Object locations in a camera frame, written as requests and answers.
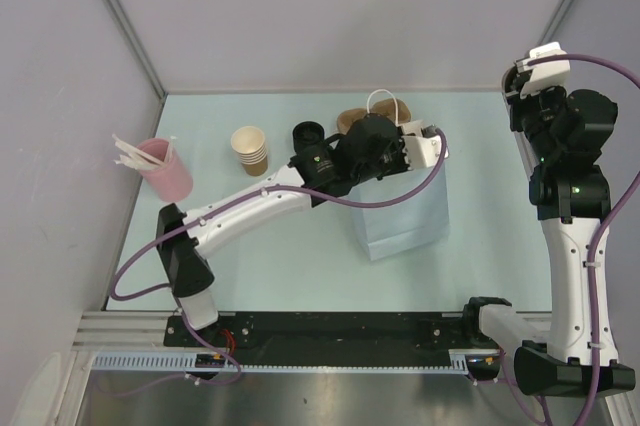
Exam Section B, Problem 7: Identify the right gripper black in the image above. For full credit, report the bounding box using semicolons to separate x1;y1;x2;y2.
506;75;566;163

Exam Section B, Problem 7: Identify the single brown paper cup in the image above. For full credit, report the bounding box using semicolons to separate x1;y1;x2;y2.
501;65;517;95

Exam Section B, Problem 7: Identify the light blue paper bag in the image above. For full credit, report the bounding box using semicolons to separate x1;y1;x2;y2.
347;169;449;261

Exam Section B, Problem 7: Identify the pink cup holder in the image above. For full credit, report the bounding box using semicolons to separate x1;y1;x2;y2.
137;138;193;203

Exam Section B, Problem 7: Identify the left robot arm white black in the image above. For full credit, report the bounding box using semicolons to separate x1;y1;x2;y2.
157;113;421;346

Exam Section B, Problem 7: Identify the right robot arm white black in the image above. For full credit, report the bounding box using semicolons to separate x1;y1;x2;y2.
461;86;636;397

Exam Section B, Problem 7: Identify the brown cup carrier stack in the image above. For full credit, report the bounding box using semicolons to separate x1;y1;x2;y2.
335;97;413;135

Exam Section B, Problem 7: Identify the stack of black lids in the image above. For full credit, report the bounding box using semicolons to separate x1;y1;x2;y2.
292;121;325;155

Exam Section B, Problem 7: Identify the stack of brown paper cups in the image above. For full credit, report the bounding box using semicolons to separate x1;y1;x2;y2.
230;126;268;177

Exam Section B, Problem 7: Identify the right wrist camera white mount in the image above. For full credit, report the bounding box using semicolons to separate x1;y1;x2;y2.
514;42;571;99

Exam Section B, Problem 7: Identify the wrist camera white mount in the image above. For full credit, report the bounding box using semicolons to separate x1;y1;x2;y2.
399;120;449;169
514;42;571;99

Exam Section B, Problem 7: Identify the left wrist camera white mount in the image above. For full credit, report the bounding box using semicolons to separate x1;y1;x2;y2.
399;120;449;169

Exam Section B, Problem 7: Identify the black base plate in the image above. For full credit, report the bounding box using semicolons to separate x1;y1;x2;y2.
164;309;521;367

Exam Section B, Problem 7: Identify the grey slotted cable duct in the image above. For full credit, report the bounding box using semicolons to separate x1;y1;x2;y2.
93;349;496;373

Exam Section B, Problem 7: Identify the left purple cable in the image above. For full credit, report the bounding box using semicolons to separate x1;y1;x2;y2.
97;128;449;397

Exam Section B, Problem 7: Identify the aluminium frame rail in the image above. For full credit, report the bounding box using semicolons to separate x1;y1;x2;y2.
72;311;171;351

